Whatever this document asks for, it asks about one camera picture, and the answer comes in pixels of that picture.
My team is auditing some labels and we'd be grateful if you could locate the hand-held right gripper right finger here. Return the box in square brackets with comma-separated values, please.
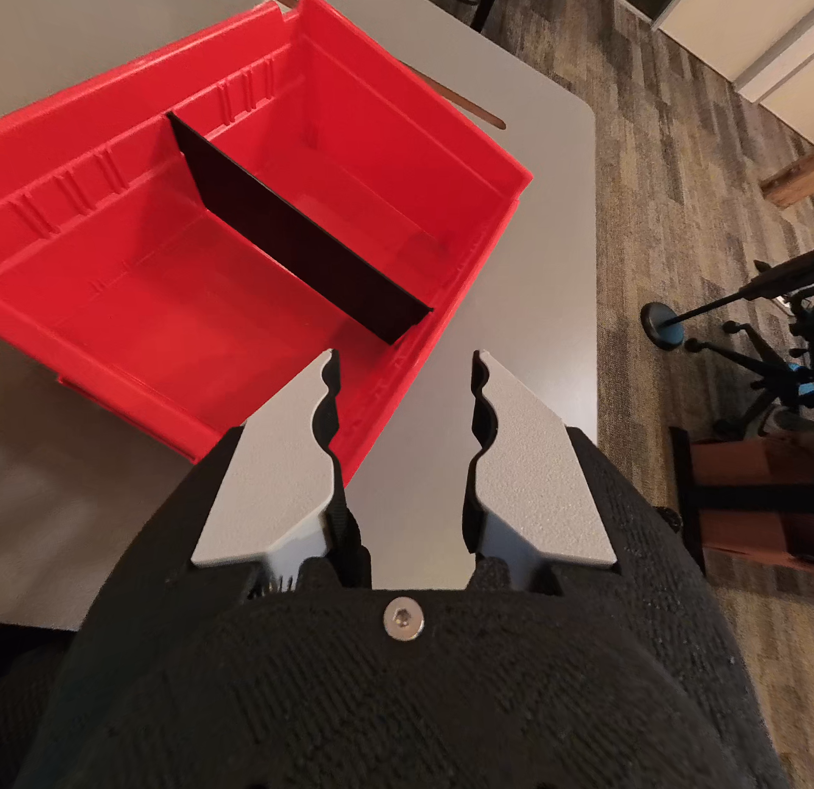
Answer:
[463, 349, 619, 591]

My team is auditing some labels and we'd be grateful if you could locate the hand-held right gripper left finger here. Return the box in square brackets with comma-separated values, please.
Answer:
[190, 348, 373, 589]

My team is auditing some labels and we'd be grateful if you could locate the red plastic bin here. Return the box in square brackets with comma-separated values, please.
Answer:
[0, 0, 534, 466]

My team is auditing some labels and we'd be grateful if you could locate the black floor lamp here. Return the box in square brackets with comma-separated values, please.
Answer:
[641, 248, 814, 352]

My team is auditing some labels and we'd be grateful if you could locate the brown box with black straps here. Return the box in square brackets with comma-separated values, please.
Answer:
[669, 425, 814, 575]

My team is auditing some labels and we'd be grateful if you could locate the wooden post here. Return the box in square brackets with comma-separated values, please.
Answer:
[760, 155, 814, 210]

